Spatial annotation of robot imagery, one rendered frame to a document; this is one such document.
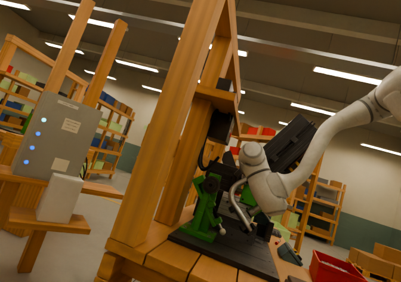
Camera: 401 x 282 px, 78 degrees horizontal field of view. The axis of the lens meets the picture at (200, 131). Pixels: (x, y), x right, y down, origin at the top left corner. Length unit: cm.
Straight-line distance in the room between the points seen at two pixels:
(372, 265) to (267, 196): 652
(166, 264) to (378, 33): 527
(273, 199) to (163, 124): 48
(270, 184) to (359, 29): 477
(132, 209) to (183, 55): 54
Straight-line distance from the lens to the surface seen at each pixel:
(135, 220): 85
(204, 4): 100
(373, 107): 113
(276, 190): 96
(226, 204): 139
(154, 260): 85
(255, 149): 96
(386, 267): 760
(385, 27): 570
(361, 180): 1137
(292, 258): 130
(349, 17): 560
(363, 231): 1146
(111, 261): 91
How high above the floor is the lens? 118
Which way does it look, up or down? 8 degrees up
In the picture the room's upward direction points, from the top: 18 degrees clockwise
